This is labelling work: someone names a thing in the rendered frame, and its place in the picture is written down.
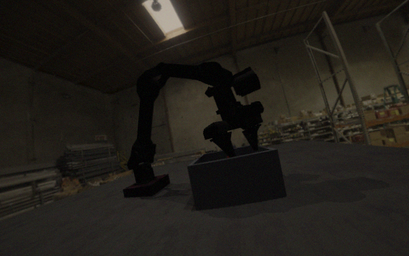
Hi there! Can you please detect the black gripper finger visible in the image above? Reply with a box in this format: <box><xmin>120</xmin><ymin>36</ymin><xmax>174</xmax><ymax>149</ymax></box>
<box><xmin>210</xmin><ymin>132</ymin><xmax>236</xmax><ymax>158</ymax></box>
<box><xmin>242</xmin><ymin>124</ymin><xmax>261</xmax><ymax>151</ymax></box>

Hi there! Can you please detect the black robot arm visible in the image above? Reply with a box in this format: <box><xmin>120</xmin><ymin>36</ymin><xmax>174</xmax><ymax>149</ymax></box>
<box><xmin>127</xmin><ymin>62</ymin><xmax>264</xmax><ymax>185</ymax></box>

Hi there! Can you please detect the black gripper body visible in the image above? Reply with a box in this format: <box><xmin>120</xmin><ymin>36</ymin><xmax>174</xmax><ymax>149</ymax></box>
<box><xmin>203</xmin><ymin>98</ymin><xmax>263</xmax><ymax>140</ymax></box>

